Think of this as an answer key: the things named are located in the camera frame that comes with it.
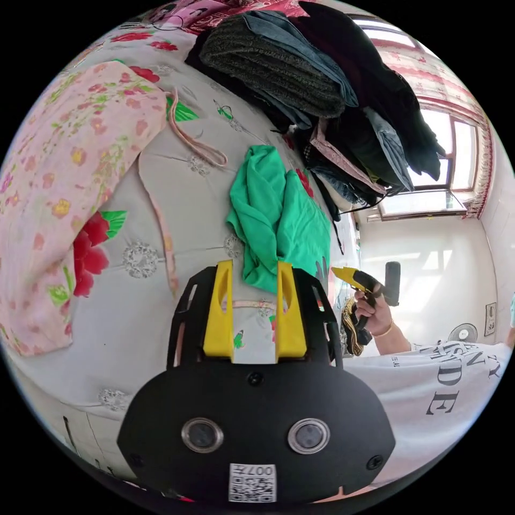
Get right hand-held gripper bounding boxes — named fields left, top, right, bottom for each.
left=331, top=266, right=388, bottom=346

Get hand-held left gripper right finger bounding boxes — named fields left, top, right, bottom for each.
left=276, top=260, right=307, bottom=361

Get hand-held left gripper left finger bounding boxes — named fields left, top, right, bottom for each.
left=202, top=259, right=236, bottom=359

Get person's right forearm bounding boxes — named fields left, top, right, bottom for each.
left=373, top=321, right=417, bottom=356

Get green short sleeve shirt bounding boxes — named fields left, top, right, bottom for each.
left=226, top=144, right=333, bottom=295

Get person's right hand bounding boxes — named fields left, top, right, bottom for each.
left=354, top=283, right=394, bottom=337

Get black yellow striped cloth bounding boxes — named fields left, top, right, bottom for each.
left=340, top=298, right=374, bottom=358

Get bed with grey floral sheet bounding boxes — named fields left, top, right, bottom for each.
left=8, top=12, right=365, bottom=483

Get white fan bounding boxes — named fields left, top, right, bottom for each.
left=447, top=322, right=479, bottom=343

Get person's body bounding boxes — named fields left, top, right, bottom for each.
left=342, top=339, right=512, bottom=488

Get window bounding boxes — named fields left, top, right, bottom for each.
left=349, top=15, right=496, bottom=223

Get red patterned curtain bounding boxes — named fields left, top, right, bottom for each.
left=372, top=38, right=496, bottom=220

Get pile of clothes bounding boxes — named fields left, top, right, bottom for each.
left=184, top=1, right=448, bottom=211

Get pink floral quilt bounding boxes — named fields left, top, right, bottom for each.
left=0, top=61, right=229, bottom=358

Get pink printed pillow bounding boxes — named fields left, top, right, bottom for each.
left=135, top=0, right=246, bottom=36

